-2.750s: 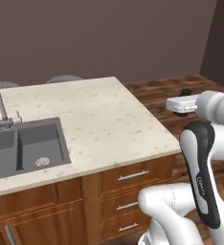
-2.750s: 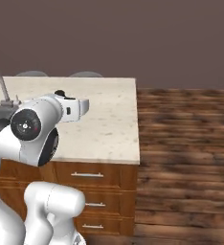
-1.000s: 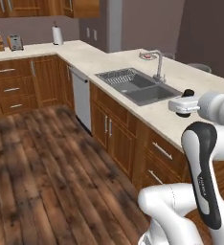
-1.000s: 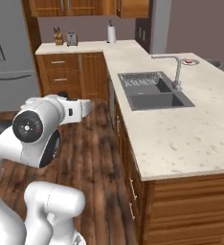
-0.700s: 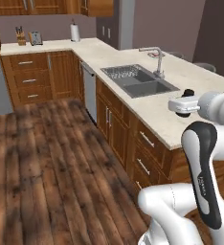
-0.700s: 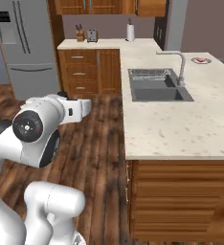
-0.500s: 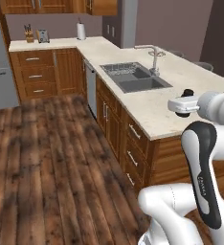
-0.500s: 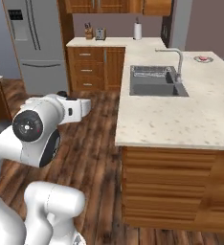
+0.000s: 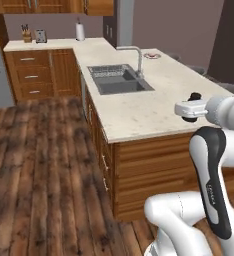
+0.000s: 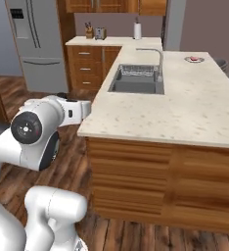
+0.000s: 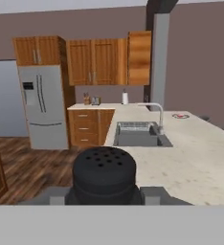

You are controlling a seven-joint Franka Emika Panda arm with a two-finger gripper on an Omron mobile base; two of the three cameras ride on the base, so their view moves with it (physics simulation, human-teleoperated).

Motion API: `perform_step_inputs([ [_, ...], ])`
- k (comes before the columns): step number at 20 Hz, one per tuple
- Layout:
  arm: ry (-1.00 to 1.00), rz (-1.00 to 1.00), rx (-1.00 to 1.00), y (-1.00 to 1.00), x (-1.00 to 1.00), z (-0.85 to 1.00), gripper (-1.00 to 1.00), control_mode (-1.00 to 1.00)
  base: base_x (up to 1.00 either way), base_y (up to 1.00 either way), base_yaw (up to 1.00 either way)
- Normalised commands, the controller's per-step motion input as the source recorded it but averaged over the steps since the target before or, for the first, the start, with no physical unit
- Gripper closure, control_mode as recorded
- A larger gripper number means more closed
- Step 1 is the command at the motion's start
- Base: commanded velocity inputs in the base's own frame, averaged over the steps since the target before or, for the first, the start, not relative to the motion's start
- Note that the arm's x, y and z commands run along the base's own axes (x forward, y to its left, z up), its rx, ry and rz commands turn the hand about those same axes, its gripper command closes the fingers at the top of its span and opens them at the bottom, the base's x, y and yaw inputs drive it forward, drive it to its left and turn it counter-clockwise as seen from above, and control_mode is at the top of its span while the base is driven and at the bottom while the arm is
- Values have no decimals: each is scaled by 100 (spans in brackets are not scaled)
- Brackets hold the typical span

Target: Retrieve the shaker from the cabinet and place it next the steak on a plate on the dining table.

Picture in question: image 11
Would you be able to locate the wooden knife block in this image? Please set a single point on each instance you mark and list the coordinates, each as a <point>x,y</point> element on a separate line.
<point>86,100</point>

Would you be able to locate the grey sink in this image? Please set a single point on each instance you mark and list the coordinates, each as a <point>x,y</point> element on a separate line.
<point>136,137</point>

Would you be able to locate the wooden wall cupboard run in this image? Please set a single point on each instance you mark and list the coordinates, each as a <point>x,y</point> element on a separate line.
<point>96,62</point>

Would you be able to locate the silver tap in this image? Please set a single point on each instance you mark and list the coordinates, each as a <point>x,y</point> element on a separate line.
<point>160,115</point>

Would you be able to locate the silver fridge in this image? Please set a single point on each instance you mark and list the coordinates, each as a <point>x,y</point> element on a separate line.
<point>43,108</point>

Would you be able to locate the white paper towel roll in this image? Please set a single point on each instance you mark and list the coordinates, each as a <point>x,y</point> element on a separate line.
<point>125,98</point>

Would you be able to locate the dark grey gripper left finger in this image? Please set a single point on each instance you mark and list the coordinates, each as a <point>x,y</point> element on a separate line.
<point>58,194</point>

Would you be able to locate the grey extractor hood column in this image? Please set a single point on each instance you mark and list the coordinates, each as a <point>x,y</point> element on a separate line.
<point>160,63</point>

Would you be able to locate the wooden cupboard above fridge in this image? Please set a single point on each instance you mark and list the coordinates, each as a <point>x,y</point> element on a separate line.
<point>37,51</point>

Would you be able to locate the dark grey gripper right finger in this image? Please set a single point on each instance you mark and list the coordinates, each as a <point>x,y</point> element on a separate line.
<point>152,194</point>

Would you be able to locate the open wooden cupboard door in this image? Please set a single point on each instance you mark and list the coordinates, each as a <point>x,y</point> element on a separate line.
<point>139,59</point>

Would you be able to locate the silver toaster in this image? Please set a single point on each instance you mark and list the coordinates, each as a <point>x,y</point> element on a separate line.
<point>95,100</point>

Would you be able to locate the red steak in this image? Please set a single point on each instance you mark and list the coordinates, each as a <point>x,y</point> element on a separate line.
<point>181,115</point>

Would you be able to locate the white plate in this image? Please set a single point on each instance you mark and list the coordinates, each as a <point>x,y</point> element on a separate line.
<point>174,116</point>

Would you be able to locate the wooden base cupboard with drawers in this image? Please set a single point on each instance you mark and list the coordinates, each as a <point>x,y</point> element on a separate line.
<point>88,127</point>

